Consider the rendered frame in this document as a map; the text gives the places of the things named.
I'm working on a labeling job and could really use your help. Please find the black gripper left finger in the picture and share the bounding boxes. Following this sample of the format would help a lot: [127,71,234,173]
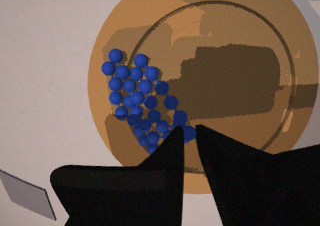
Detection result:
[49,126,185,226]

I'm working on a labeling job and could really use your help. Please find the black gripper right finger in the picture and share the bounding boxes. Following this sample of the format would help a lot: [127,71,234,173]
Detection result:
[196,123,320,226]

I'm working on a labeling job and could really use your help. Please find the round tan bead board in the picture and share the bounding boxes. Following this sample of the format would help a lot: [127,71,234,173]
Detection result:
[88,0,319,166]

